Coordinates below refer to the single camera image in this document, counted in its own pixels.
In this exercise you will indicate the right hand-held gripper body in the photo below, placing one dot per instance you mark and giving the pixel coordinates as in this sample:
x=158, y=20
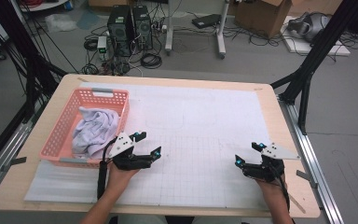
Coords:
x=276, y=152

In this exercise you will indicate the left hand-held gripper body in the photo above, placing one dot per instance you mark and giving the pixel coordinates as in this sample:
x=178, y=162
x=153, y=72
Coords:
x=122, y=146

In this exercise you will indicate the lavender towel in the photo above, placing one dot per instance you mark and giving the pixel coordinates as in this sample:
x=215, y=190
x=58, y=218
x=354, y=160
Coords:
x=96, y=130

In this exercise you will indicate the pink plastic basket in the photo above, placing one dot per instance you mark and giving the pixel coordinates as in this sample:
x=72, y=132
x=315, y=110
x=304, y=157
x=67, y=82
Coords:
x=62, y=127

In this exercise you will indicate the person's left hand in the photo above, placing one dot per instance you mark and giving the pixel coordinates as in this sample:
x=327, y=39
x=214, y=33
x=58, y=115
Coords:
x=118, y=180

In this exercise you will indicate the person's right hand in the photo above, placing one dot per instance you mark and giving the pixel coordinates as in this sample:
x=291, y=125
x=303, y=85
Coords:
x=273, y=189

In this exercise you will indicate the white grid foam mat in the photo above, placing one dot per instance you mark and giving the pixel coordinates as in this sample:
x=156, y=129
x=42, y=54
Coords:
x=199, y=124

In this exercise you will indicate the thin wooden stick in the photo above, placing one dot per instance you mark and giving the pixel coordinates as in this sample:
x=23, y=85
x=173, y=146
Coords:
x=298, y=205

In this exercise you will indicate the small white box green light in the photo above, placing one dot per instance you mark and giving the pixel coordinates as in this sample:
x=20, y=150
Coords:
x=102, y=43

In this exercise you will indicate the black computer tower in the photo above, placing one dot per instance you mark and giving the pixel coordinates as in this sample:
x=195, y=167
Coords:
x=119, y=31
x=143, y=28

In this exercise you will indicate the white foam board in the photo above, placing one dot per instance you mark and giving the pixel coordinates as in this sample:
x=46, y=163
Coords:
x=301, y=46

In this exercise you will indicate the white metal stand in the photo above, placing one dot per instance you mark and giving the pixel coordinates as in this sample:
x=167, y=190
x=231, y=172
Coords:
x=168, y=28

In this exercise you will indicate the open cardboard box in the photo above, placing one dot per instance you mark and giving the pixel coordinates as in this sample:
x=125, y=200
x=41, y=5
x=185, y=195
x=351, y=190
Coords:
x=261, y=18

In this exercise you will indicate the grey rounded device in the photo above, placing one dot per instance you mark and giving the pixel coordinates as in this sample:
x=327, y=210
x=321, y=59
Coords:
x=310, y=26

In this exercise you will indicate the black flat box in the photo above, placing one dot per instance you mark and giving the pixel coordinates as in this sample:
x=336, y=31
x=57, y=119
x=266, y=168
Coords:
x=206, y=21

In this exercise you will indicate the closed cardboard box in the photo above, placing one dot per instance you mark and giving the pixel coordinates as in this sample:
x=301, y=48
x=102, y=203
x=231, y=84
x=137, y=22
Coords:
x=317, y=6
x=105, y=3

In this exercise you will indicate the clear plastic bag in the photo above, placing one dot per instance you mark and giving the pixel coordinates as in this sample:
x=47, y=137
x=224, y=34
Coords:
x=59, y=23

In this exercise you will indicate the white round table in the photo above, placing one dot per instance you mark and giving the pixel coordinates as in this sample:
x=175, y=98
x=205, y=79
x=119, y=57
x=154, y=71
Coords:
x=43, y=6

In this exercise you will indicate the aluminium rail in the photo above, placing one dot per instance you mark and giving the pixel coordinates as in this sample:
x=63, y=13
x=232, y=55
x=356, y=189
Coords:
x=7, y=152
x=307, y=152

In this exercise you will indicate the grey metal bracket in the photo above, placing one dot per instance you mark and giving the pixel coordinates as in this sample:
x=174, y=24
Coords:
x=18, y=161
x=304, y=175

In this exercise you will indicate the black metal frame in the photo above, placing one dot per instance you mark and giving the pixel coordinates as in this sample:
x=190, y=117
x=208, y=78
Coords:
x=323, y=43
x=23, y=40

